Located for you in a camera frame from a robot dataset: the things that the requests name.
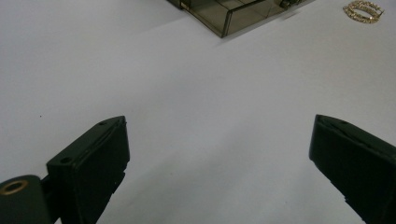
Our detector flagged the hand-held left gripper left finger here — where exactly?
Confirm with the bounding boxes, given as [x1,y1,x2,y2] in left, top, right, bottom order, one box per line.
[46,115,131,224]

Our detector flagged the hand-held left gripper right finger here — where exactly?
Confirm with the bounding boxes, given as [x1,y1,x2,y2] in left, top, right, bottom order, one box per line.
[308,114,396,224]

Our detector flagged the smoky transparent plastic box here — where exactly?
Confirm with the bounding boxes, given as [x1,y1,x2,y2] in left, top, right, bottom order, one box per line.
[166,0,304,39]

